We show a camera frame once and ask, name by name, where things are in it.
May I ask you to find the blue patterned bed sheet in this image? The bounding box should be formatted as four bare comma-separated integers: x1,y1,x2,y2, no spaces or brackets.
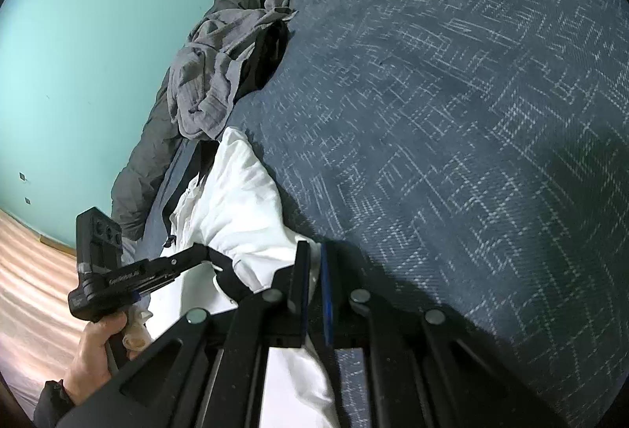
132,0,629,428

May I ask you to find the white polo shirt black collar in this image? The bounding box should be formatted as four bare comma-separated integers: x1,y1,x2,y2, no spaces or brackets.
125,127,339,427

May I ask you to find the black garment under grey shirt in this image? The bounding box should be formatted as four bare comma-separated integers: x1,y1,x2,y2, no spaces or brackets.
234,20,289,103

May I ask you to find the person left hand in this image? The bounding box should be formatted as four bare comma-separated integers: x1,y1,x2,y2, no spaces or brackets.
63,312,127,406

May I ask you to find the pink striped curtain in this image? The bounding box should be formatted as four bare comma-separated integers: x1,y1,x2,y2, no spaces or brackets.
1,213,84,411

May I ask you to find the grey crumpled shirt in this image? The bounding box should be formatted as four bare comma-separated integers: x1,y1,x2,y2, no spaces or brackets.
166,0,294,139

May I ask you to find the person left forearm dark sleeve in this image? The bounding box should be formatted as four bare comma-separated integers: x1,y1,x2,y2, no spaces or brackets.
33,380,76,428

